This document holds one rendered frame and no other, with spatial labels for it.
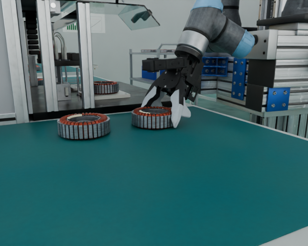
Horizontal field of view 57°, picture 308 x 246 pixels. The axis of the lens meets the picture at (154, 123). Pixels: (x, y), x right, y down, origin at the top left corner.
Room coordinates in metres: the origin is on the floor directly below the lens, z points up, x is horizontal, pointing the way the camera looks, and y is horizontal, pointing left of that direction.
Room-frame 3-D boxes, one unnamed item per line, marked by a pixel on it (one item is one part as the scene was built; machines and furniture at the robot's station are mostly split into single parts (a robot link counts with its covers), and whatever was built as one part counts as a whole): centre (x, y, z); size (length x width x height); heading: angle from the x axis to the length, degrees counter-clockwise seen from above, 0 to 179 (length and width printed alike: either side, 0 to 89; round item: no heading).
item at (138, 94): (1.12, 0.25, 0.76); 0.64 x 0.47 x 0.02; 26
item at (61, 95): (0.96, 0.31, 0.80); 0.08 x 0.05 x 0.06; 26
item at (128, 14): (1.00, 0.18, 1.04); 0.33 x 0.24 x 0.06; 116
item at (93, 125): (0.61, 0.15, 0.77); 0.11 x 0.11 x 0.04
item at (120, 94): (1.02, 0.18, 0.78); 0.15 x 0.15 x 0.01; 26
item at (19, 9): (1.01, 0.46, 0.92); 0.66 x 0.01 x 0.30; 26
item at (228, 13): (1.50, -0.36, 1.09); 0.15 x 0.15 x 0.10
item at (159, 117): (0.69, 0.00, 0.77); 0.11 x 0.11 x 0.04
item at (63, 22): (1.08, 0.33, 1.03); 0.62 x 0.01 x 0.03; 26
